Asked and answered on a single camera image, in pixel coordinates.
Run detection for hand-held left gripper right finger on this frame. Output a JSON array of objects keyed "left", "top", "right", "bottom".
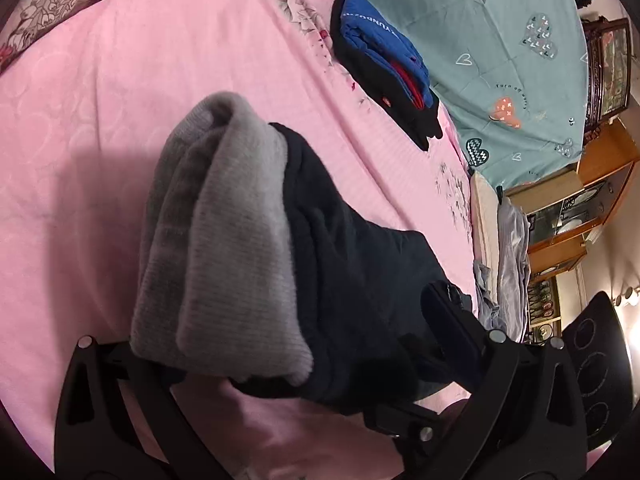
[{"left": 364, "top": 281, "right": 587, "bottom": 480}]

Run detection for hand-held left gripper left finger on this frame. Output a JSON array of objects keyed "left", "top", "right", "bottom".
[{"left": 54, "top": 335, "right": 237, "bottom": 480}]

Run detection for dark pants with grey cuff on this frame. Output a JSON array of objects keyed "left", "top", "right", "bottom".
[{"left": 129, "top": 91, "right": 473, "bottom": 417}]

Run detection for grey cloth pile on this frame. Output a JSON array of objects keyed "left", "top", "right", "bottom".
[{"left": 474, "top": 195, "right": 532, "bottom": 343}]

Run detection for white mattress pad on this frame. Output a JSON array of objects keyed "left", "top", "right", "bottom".
[{"left": 471, "top": 171, "right": 502, "bottom": 322}]

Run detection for wooden display cabinet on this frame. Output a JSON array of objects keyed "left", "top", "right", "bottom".
[{"left": 504, "top": 120, "right": 640, "bottom": 343}]

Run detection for pink bedsheet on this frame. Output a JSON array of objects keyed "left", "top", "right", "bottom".
[{"left": 0, "top": 0, "right": 475, "bottom": 480}]

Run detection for black folded garment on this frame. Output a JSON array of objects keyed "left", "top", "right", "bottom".
[{"left": 330, "top": 0, "right": 444, "bottom": 152}]

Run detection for teal printed blanket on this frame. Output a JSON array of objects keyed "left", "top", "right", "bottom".
[{"left": 325, "top": 0, "right": 590, "bottom": 190}]

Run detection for dark wooden framed cabinet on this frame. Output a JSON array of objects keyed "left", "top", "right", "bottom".
[{"left": 580, "top": 16, "right": 632, "bottom": 133}]

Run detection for blue folded garment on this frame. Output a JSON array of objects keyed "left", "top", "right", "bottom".
[{"left": 340, "top": 0, "right": 435, "bottom": 110}]

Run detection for floral red white pillow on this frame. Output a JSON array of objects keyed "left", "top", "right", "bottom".
[{"left": 0, "top": 0, "right": 166, "bottom": 72}]

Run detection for wall lamp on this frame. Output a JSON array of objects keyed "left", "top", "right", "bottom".
[{"left": 614, "top": 282, "right": 640, "bottom": 308}]

